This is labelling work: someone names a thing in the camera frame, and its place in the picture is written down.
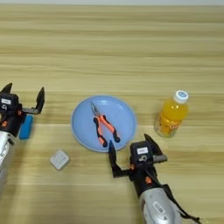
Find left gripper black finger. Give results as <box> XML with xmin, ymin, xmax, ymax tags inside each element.
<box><xmin>0</xmin><ymin>82</ymin><xmax>13</xmax><ymax>95</ymax></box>
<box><xmin>34</xmin><ymin>87</ymin><xmax>46</xmax><ymax>115</ymax></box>

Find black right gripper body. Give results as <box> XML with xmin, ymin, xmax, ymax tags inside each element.
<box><xmin>129</xmin><ymin>155</ymin><xmax>169</xmax><ymax>197</ymax></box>

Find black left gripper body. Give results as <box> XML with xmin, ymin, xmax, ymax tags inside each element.
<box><xmin>0</xmin><ymin>108</ymin><xmax>39</xmax><ymax>137</ymax></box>

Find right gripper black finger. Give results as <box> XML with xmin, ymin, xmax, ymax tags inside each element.
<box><xmin>108</xmin><ymin>139</ymin><xmax>131</xmax><ymax>179</ymax></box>
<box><xmin>143</xmin><ymin>133</ymin><xmax>163</xmax><ymax>157</ymax></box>

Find orange juice bottle white cap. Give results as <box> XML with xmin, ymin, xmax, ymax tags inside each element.
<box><xmin>153</xmin><ymin>89</ymin><xmax>190</xmax><ymax>139</ymax></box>

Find orange black needle-nose pliers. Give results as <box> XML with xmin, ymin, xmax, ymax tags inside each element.
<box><xmin>90</xmin><ymin>101</ymin><xmax>122</xmax><ymax>148</ymax></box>

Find round light blue plate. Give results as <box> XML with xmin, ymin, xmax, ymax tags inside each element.
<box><xmin>70</xmin><ymin>94</ymin><xmax>137</xmax><ymax>153</ymax></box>

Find left gripper labelled black box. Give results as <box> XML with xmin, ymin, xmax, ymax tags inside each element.
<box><xmin>0</xmin><ymin>92</ymin><xmax>20</xmax><ymax>114</ymax></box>

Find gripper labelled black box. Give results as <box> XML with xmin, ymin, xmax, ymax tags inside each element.
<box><xmin>0</xmin><ymin>92</ymin><xmax>20</xmax><ymax>114</ymax></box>
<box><xmin>129</xmin><ymin>141</ymin><xmax>155</xmax><ymax>166</ymax></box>

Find right gripper labelled black box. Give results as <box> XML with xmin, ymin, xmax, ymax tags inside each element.
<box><xmin>129</xmin><ymin>141</ymin><xmax>155</xmax><ymax>166</ymax></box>

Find blue rectangular block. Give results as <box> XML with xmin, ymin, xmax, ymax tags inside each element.
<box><xmin>18</xmin><ymin>114</ymin><xmax>34</xmax><ymax>140</ymax></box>

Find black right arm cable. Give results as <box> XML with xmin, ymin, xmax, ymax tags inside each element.
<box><xmin>144</xmin><ymin>168</ymin><xmax>203</xmax><ymax>224</ymax></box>

